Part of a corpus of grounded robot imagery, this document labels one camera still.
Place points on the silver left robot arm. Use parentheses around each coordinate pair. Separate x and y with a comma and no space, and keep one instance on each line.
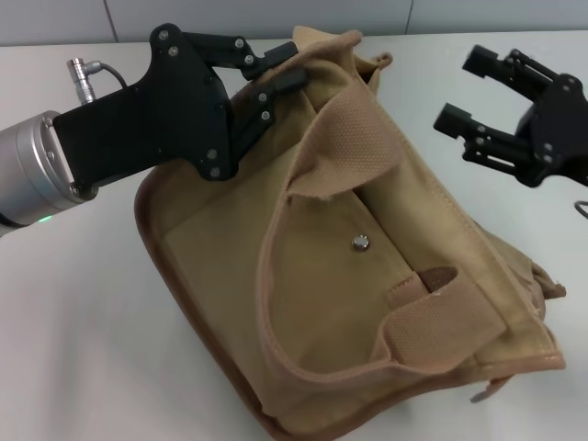
(27,170)

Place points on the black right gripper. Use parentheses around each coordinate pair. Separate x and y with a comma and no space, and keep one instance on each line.
(560,133)

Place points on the khaki canvas food bag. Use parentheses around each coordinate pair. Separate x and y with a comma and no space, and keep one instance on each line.
(344,285)

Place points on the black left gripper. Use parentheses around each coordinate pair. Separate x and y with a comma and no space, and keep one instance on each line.
(161,119)

